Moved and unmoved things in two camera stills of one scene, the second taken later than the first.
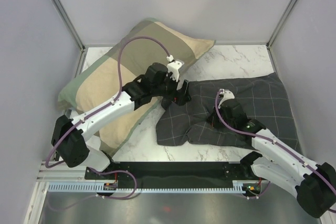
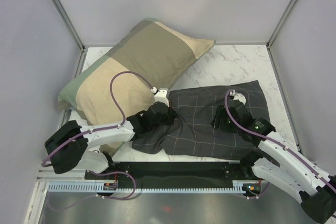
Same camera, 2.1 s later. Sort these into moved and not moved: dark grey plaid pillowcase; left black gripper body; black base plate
Moved: left black gripper body; dark grey plaid pillowcase
Not moved: black base plate
